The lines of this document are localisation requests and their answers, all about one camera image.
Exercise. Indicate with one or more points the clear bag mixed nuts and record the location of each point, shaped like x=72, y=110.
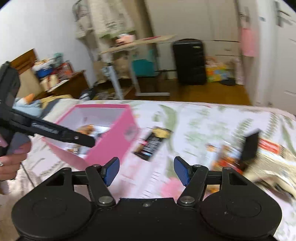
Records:
x=90, y=129
x=223, y=156

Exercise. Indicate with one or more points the white panel door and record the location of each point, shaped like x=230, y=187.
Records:
x=283, y=79

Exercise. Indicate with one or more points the teal shopping bag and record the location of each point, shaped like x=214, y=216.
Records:
x=145, y=67

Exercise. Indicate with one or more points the person's left hand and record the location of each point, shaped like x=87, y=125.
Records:
x=18, y=150

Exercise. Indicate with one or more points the pink cardboard box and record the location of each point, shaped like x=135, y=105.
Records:
x=113, y=128

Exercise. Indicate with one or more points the black suitcase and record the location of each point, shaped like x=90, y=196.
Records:
x=189, y=56

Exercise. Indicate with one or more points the beige sunflower seed bag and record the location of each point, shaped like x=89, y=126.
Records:
x=273, y=167

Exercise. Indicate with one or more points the dark wooden nightstand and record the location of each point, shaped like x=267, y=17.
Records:
x=73, y=87

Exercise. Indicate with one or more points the wooden headboard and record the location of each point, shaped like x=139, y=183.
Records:
x=29, y=82

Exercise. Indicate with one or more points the pink tissue box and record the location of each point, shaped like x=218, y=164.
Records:
x=123, y=39

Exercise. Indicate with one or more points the blue plush toy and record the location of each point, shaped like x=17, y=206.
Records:
x=28, y=105

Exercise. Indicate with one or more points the colourful gift box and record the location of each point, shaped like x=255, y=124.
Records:
x=216, y=71

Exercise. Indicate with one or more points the pink hanging bag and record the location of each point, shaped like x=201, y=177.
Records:
x=249, y=41

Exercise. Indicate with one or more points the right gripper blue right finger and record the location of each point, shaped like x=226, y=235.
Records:
x=193, y=178

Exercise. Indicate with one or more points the small black snack packet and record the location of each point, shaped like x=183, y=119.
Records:
x=250, y=146

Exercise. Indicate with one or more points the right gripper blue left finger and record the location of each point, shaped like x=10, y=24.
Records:
x=99, y=179

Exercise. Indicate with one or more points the black biscuit bar wrapper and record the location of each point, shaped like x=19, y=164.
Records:
x=148, y=146

